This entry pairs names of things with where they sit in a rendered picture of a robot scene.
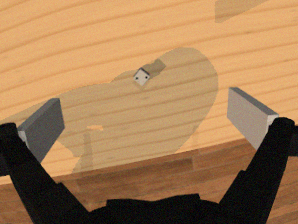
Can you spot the white die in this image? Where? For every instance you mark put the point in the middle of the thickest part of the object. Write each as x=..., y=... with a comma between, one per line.
x=141, y=76

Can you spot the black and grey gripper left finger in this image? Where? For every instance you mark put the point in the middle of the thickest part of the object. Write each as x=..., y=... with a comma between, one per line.
x=45, y=201

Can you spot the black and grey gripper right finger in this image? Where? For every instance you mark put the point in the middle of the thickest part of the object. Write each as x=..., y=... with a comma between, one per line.
x=251, y=195

